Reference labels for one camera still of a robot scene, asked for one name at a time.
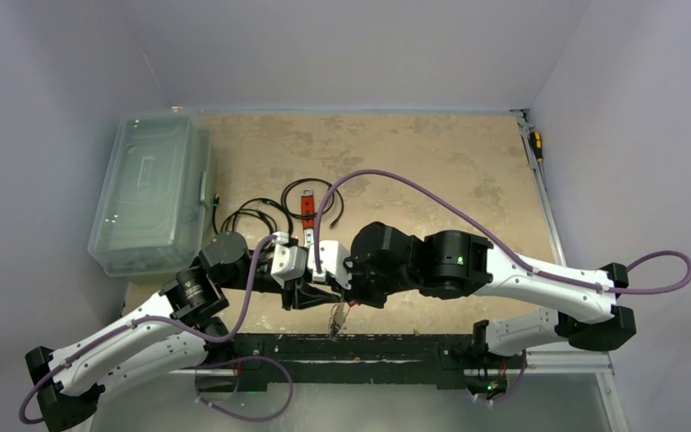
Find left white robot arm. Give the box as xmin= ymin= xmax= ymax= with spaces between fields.
xmin=18 ymin=231 xmax=351 ymax=431

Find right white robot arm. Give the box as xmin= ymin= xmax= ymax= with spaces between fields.
xmin=344 ymin=222 xmax=637 ymax=366

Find clear plastic storage box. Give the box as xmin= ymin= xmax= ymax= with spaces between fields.
xmin=87 ymin=112 xmax=214 ymax=278

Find yellow black screwdriver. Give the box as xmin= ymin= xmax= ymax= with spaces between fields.
xmin=527 ymin=130 xmax=543 ymax=164

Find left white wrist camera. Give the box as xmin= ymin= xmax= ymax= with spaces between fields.
xmin=270 ymin=231 xmax=309 ymax=290

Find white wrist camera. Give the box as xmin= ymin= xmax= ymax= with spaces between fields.
xmin=270 ymin=231 xmax=309 ymax=290
xmin=307 ymin=240 xmax=352 ymax=291

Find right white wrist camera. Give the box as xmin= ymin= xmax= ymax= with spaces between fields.
xmin=307 ymin=240 xmax=352 ymax=291

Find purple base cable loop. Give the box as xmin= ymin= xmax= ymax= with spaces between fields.
xmin=193 ymin=356 xmax=294 ymax=424

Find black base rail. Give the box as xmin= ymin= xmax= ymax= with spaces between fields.
xmin=202 ymin=333 xmax=523 ymax=392

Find red handled adjustable wrench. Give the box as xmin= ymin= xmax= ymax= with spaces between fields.
xmin=301 ymin=188 xmax=316 ymax=248

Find black coiled cable left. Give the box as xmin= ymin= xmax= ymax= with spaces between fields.
xmin=211 ymin=193 xmax=294 ymax=239

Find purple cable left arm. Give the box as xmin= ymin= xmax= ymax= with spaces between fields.
xmin=19 ymin=234 xmax=278 ymax=426

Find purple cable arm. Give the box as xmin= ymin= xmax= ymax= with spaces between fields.
xmin=313 ymin=169 xmax=691 ymax=296
xmin=19 ymin=234 xmax=278 ymax=426

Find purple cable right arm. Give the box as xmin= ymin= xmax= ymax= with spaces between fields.
xmin=313 ymin=169 xmax=691 ymax=296

